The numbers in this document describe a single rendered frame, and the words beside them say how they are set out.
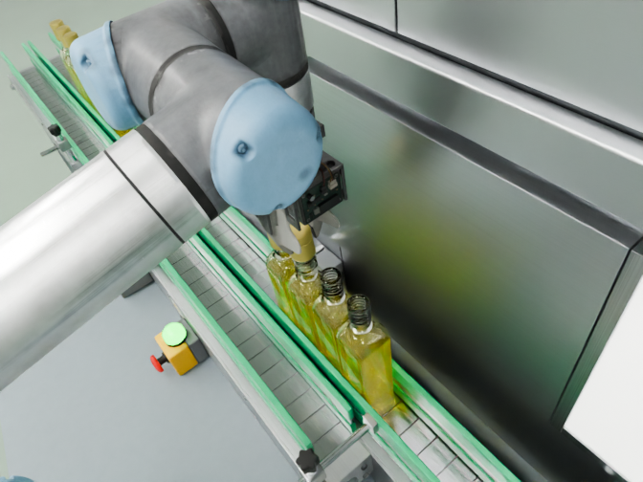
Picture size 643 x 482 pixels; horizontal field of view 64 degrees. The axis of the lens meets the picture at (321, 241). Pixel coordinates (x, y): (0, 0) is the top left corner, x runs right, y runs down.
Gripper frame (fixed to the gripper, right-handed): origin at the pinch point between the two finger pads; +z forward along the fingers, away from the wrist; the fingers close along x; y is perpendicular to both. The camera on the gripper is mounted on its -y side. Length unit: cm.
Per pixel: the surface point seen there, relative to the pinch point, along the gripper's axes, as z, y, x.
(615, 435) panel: 11.7, 40.0, 11.9
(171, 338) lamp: 32.5, -24.3, -19.4
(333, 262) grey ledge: 29.5, -14.5, 13.6
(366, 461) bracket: 30.4, 18.3, -7.1
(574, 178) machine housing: -17.8, 27.2, 12.5
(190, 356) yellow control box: 38.2, -22.3, -18.3
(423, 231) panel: 0.4, 10.9, 12.0
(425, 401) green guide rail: 21.8, 20.2, 3.1
